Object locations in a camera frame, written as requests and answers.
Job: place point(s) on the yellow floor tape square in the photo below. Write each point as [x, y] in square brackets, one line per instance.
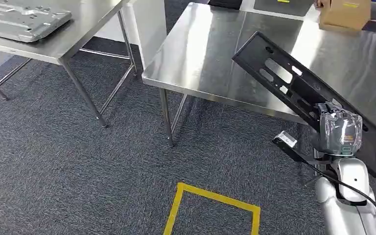
[214, 196]

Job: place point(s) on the flat black object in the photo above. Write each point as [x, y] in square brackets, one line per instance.
[225, 4]

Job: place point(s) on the black plastic panel with cutouts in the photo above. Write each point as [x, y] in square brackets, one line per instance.
[304, 87]

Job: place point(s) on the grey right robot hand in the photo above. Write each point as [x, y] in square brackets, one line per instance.
[338, 133]

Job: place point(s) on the large steel table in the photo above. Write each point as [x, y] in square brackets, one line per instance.
[207, 48]

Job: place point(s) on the grey stamped metal panel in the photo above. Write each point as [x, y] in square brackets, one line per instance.
[19, 19]

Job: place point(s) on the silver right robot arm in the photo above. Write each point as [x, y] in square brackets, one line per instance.
[353, 175]

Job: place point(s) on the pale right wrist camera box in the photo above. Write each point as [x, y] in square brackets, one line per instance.
[285, 138]

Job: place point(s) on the steel table with metal panel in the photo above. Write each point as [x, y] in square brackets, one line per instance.
[77, 32]

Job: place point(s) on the brown cardboard box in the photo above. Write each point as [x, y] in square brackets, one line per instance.
[343, 16]

